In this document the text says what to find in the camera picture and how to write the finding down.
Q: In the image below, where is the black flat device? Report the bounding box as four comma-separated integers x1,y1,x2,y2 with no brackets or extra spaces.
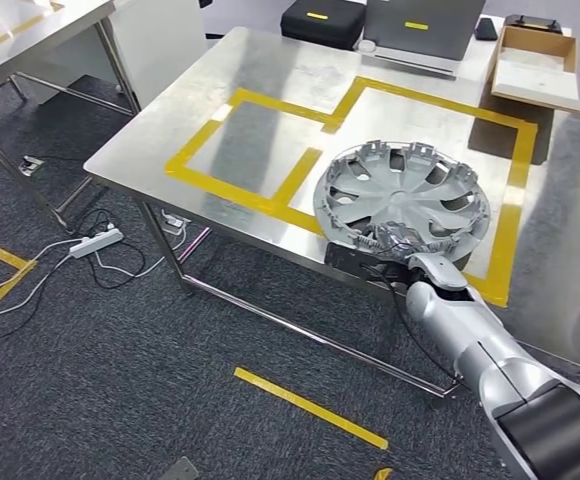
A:
502,14,563,36

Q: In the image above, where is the black carrying case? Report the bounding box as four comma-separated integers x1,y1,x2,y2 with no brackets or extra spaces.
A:
279,0,368,51

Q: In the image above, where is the grey flat case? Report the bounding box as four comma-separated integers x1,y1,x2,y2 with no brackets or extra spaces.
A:
359,0,487,77

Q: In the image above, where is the open cardboard box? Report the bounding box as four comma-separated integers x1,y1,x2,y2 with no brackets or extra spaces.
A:
485,25,580,113

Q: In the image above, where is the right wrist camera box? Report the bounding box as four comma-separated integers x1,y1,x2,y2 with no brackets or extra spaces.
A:
323,241,411,286

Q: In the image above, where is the yellow floor tape strip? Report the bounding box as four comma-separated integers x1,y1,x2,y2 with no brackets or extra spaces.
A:
233,366,390,452

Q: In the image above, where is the yellow workbench tape outline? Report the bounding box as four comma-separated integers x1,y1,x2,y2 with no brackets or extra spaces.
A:
163,76,538,308

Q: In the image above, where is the metal floor socket plate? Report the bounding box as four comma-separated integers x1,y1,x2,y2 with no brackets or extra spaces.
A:
20,155,45,178

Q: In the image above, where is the white power cable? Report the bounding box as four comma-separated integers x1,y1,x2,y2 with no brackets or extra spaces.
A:
95,211,191,280
0,237,83,319

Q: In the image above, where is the white power strip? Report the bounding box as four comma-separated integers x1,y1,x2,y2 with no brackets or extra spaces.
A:
68,227,125,260

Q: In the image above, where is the steel table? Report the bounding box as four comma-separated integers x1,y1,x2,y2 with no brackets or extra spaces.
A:
0,0,142,233

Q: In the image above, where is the silver plastic wheel cover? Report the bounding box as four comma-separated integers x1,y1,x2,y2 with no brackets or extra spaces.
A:
312,139,492,272

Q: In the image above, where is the steel workbench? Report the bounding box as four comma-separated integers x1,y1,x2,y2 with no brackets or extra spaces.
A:
83,26,580,402

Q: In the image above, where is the black looped floor cable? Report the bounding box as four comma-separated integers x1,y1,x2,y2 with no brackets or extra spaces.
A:
72,208,147,291

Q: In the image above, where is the thin black controller cable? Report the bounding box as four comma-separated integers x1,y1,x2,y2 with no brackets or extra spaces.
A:
0,261,71,352

